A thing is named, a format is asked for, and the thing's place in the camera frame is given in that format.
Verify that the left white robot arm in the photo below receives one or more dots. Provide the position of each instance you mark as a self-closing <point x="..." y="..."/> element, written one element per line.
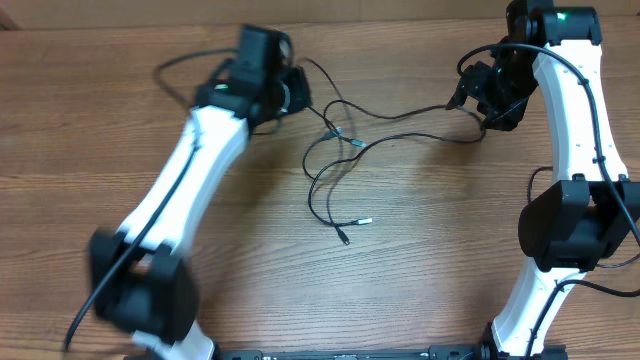
<point x="140" y="279"/>

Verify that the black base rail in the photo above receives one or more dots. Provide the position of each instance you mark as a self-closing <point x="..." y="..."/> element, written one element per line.
<point x="390" y="352"/>

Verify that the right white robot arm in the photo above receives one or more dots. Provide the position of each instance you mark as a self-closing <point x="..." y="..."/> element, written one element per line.
<point x="592" y="204"/>

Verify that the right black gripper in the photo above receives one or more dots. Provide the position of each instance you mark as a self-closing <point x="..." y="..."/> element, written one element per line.
<point x="473" y="85"/>

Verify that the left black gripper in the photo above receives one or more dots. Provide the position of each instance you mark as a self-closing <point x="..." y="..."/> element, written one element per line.
<point x="297" y="77"/>

